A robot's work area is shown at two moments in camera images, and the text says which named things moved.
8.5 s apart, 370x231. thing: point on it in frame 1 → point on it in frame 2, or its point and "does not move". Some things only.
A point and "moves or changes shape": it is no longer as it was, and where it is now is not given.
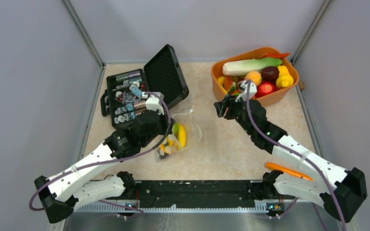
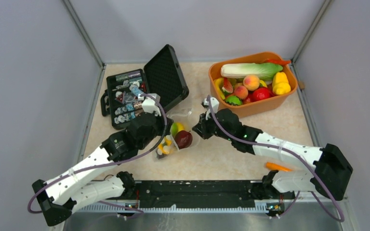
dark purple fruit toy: (270, 73) → (183, 138)
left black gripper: (165, 120) does not move
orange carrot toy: (288, 170) does not move
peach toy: (254, 75) moves or changes shape
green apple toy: (175, 127) does not move
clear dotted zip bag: (185, 133) does not move
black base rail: (195, 194) does not move
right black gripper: (229, 101) → (201, 127)
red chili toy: (282, 55) → (278, 61)
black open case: (123, 100) does not move
